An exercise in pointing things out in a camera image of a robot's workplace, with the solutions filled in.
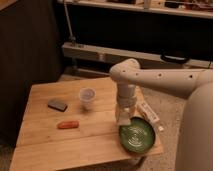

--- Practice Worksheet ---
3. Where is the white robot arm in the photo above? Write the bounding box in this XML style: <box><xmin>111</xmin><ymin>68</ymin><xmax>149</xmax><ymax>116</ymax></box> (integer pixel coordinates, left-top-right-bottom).
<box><xmin>109</xmin><ymin>59</ymin><xmax>213</xmax><ymax>171</ymax></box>

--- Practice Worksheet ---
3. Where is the grey metal shelf beam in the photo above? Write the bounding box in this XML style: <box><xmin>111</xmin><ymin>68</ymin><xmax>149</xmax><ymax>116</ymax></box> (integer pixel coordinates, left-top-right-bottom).
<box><xmin>62</xmin><ymin>42</ymin><xmax>213</xmax><ymax>69</ymax></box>

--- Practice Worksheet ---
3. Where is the green ceramic bowl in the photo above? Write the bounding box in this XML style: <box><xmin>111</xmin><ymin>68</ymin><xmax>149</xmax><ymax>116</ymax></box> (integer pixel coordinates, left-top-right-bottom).
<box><xmin>119</xmin><ymin>117</ymin><xmax>156</xmax><ymax>154</ymax></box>

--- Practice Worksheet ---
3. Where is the orange carrot toy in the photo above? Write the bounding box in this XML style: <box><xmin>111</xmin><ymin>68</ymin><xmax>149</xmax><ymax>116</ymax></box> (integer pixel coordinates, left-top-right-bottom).
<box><xmin>57</xmin><ymin>121</ymin><xmax>79</xmax><ymax>129</ymax></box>

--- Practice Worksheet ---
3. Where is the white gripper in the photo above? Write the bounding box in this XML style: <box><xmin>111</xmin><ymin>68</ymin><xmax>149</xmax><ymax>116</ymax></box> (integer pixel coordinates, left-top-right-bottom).
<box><xmin>115</xmin><ymin>97</ymin><xmax>137</xmax><ymax>124</ymax></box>

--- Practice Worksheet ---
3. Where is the grey rectangular block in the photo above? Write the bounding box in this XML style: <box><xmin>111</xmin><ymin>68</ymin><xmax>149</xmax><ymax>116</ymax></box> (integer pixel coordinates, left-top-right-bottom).
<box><xmin>48</xmin><ymin>99</ymin><xmax>68</xmax><ymax>112</ymax></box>

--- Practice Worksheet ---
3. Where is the metal pole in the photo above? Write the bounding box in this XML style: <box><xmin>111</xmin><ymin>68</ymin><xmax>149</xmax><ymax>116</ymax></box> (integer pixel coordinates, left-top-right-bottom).
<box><xmin>63</xmin><ymin>0</ymin><xmax>76</xmax><ymax>46</ymax></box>

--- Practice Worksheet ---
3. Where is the white tube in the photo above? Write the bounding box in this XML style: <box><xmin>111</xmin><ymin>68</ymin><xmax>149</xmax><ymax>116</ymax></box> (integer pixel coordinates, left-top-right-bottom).
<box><xmin>137</xmin><ymin>101</ymin><xmax>164</xmax><ymax>132</ymax></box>

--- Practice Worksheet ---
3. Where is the black handle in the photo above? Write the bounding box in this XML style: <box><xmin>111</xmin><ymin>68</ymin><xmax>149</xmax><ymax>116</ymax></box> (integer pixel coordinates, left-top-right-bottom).
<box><xmin>160</xmin><ymin>53</ymin><xmax>190</xmax><ymax>64</ymax></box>

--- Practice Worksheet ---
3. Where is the wooden table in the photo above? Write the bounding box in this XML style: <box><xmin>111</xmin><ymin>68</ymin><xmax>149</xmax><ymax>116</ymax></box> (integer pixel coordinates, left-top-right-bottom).
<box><xmin>9</xmin><ymin>77</ymin><xmax>164</xmax><ymax>171</ymax></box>

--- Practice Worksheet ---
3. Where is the upper wooden shelf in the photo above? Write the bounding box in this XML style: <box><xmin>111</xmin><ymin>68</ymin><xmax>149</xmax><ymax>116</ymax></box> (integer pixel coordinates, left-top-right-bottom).
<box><xmin>57</xmin><ymin>0</ymin><xmax>213</xmax><ymax>19</ymax></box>

